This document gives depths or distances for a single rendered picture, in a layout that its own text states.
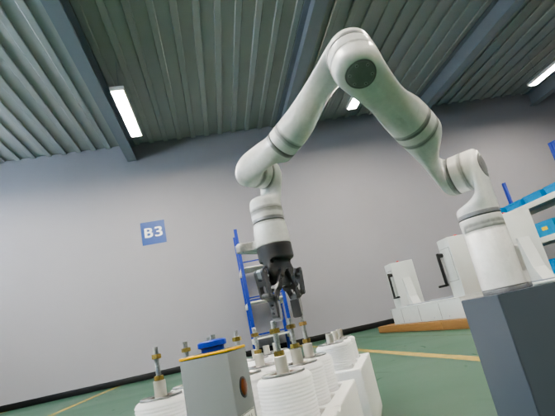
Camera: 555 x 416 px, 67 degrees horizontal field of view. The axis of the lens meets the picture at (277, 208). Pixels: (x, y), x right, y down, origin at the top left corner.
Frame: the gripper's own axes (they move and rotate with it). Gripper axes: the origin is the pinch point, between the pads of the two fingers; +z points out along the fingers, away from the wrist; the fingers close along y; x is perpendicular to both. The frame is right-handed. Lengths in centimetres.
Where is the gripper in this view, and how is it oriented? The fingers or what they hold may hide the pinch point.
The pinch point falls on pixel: (287, 312)
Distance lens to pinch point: 88.2
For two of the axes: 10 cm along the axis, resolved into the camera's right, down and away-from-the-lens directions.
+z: 2.0, 9.4, -2.7
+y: 6.1, 1.0, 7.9
